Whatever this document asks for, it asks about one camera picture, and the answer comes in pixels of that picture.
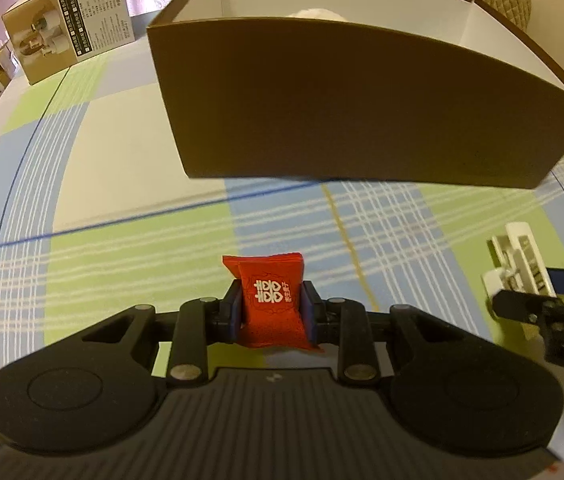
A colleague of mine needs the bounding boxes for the white plastic hair claw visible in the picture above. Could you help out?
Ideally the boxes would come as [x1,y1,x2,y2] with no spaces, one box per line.
[482,222,556,299]

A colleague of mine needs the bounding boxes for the red candy packet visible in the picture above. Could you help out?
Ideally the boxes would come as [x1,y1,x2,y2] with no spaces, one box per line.
[222,252,318,351]

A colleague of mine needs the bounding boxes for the white knitted cloth pouch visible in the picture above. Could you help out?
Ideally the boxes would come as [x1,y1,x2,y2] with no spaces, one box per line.
[290,8,347,22]

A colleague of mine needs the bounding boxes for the plaid green blue tablecloth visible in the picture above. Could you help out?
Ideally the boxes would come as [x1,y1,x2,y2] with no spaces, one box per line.
[0,8,564,461]

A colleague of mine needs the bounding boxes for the brown cardboard storage box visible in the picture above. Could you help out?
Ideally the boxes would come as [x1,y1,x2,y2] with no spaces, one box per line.
[146,0,564,188]

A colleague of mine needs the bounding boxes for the beige product box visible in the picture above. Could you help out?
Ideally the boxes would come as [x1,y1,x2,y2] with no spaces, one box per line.
[2,0,134,84]

